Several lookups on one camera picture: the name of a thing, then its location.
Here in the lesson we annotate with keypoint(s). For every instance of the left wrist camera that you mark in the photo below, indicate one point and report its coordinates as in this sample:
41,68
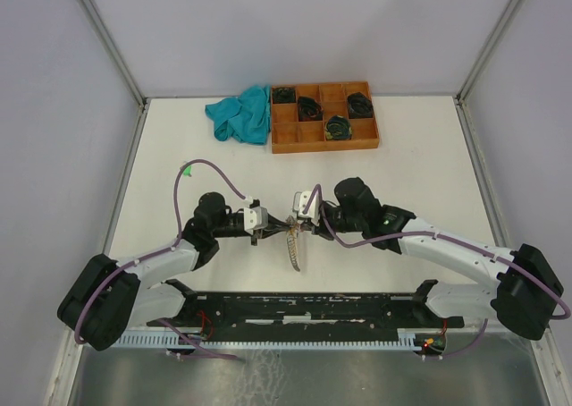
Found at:
255,217

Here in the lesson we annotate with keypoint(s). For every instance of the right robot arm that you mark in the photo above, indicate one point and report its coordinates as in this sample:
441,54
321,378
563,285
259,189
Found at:
517,288

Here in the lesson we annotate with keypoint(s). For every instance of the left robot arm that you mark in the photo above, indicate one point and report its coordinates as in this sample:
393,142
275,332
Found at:
110,296

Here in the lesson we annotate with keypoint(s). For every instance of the wooden compartment tray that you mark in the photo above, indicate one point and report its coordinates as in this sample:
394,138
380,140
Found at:
290,136

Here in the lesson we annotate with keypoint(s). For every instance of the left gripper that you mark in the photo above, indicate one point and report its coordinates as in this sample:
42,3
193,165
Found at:
273,226

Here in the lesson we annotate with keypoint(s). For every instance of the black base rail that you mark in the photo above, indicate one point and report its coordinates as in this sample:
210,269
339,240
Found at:
296,317

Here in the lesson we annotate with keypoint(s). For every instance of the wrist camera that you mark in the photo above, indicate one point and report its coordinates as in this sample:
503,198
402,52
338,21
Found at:
305,209
255,217

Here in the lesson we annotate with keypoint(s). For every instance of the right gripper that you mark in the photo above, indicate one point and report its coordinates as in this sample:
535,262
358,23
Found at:
316,230

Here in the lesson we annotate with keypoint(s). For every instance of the rolled black orange sock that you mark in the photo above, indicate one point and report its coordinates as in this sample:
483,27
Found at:
309,109

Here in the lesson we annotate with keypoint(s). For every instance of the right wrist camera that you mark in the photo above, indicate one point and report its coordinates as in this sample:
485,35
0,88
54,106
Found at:
305,209

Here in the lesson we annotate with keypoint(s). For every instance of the rolled dark sock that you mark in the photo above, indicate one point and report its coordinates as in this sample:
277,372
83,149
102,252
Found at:
283,95

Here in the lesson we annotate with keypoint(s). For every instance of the white cable duct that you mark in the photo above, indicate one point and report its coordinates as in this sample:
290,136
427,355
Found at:
167,339

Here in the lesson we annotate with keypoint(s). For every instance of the teal cloth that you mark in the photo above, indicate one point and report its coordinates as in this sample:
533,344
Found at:
245,118

